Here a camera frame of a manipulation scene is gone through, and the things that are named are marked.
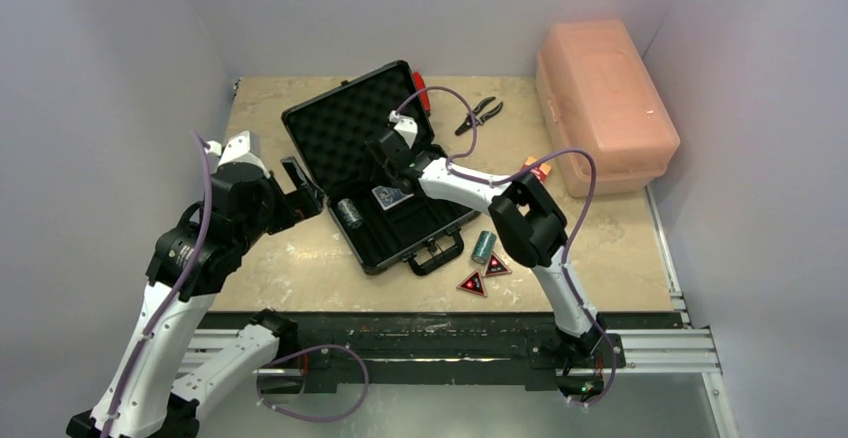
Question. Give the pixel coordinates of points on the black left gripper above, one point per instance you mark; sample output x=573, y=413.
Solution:
x=306, y=200

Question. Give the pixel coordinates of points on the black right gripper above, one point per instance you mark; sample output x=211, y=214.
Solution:
x=382, y=159

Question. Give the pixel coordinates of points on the blue green poker chip stack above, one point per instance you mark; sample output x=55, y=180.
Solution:
x=349, y=213

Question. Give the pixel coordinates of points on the blue playing card deck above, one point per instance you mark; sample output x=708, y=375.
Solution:
x=389, y=197

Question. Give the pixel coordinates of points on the red Texas Hold'em card box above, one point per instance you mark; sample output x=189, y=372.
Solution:
x=541, y=171

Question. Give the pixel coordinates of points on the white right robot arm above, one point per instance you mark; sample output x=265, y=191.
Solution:
x=528, y=221

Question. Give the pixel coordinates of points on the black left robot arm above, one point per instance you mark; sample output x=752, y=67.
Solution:
x=242, y=202

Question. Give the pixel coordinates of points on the black poker carrying case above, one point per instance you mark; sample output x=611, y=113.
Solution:
x=343, y=138

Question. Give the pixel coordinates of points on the red triangle dealer button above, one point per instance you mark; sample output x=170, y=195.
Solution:
x=474, y=284

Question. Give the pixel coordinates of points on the pink plastic storage box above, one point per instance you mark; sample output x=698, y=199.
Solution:
x=595, y=93

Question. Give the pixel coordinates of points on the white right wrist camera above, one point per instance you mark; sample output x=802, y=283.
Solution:
x=406, y=127

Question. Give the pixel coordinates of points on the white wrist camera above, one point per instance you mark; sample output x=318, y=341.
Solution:
x=243, y=147
x=406, y=127

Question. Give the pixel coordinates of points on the red handled tool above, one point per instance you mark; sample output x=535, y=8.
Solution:
x=423, y=96

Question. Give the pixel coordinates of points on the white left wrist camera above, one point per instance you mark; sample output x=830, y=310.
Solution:
x=243, y=147

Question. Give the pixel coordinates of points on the black wire stripper pliers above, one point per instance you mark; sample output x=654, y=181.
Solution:
x=480, y=114

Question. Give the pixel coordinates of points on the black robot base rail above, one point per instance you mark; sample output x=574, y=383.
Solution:
x=480, y=348

